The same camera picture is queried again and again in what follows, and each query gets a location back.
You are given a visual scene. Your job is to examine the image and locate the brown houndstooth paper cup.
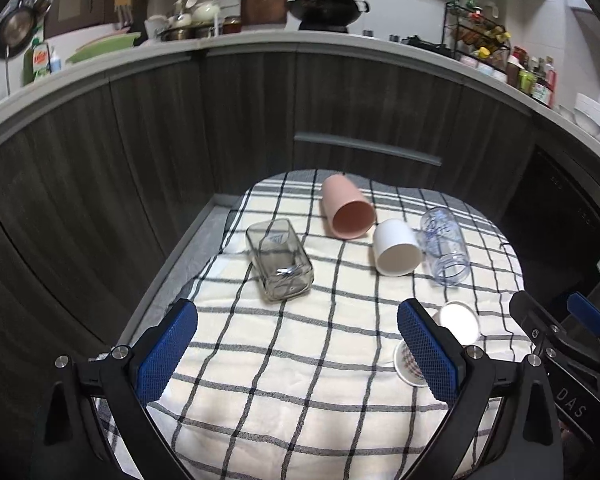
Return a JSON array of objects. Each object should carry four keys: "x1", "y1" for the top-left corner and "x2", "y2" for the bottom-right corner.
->
[{"x1": 396, "y1": 298, "x2": 466, "y2": 400}]

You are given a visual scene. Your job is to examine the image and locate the white plastic cup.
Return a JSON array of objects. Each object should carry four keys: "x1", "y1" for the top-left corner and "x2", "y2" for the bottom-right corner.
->
[{"x1": 373, "y1": 218, "x2": 424, "y2": 278}]

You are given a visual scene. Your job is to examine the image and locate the clear blue-print plastic cup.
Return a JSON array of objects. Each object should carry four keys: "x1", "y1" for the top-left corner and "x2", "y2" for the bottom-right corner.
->
[{"x1": 419, "y1": 207, "x2": 470, "y2": 286}]

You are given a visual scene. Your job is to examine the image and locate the pink plastic cup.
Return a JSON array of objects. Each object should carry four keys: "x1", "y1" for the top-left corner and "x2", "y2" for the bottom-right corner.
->
[{"x1": 322, "y1": 174, "x2": 376, "y2": 240}]

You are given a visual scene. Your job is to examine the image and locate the built-in black dishwasher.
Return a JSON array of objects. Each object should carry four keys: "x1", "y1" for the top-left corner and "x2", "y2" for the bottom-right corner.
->
[{"x1": 500, "y1": 148, "x2": 600, "y2": 321}]

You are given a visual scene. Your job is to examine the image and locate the black white checked cloth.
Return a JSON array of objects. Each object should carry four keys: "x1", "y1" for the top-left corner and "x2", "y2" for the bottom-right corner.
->
[{"x1": 92, "y1": 168, "x2": 527, "y2": 480}]

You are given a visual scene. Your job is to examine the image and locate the square clear glass jar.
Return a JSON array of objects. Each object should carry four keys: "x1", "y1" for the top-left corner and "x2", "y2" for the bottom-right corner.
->
[{"x1": 246, "y1": 218, "x2": 314, "y2": 301}]

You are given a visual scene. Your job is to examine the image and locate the white rice cooker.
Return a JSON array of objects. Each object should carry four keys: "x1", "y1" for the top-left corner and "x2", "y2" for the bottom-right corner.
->
[{"x1": 573, "y1": 93, "x2": 600, "y2": 140}]

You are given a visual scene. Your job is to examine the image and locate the green dish soap bottle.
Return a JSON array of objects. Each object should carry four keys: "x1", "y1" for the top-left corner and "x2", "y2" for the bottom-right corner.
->
[{"x1": 22, "y1": 27, "x2": 50, "y2": 86}]

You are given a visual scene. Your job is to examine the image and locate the black gas stove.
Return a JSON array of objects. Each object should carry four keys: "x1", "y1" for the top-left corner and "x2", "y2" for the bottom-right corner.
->
[{"x1": 299, "y1": 22, "x2": 451, "y2": 53}]

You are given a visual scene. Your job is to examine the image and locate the green plastic basin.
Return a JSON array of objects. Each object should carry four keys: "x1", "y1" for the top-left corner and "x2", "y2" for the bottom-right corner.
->
[{"x1": 66, "y1": 32, "x2": 142, "y2": 65}]

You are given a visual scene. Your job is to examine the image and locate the black spice rack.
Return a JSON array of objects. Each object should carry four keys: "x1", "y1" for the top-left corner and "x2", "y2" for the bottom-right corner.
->
[{"x1": 441, "y1": 0, "x2": 512, "y2": 72}]

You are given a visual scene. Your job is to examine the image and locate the hanging steel pan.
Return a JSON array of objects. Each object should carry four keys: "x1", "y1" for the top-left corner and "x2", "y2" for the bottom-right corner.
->
[{"x1": 0, "y1": 0, "x2": 54, "y2": 60}]

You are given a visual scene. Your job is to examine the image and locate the white teapot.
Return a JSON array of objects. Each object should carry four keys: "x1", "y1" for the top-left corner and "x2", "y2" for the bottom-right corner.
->
[{"x1": 190, "y1": 0, "x2": 221, "y2": 24}]

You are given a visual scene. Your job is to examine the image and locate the black wok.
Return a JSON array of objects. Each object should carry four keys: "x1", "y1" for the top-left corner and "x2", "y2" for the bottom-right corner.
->
[{"x1": 287, "y1": 0, "x2": 370, "y2": 29}]

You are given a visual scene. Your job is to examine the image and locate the grey drawer handle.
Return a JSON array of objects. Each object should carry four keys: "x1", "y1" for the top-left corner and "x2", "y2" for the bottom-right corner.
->
[{"x1": 294, "y1": 132, "x2": 442, "y2": 167}]

